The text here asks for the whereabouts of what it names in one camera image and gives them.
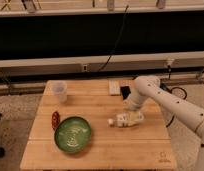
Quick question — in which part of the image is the clear plastic cup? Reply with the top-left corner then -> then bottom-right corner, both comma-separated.
51,81 -> 67,103

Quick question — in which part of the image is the black smartphone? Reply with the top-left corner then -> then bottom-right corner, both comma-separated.
120,86 -> 131,99

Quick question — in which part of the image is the black hanging cable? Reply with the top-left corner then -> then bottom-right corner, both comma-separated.
96,4 -> 130,72

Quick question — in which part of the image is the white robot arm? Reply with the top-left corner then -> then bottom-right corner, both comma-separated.
126,75 -> 204,171

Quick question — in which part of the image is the white labelled plastic bottle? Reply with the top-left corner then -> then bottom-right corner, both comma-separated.
107,112 -> 137,127

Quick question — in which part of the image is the small red brown object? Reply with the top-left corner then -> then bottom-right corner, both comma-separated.
51,111 -> 60,129

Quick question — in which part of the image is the black coiled floor cable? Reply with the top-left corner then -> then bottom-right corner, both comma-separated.
161,83 -> 188,128

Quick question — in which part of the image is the green ceramic bowl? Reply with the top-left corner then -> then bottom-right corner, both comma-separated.
54,116 -> 92,154

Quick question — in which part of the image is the white wall socket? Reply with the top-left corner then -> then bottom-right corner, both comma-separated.
83,65 -> 87,72

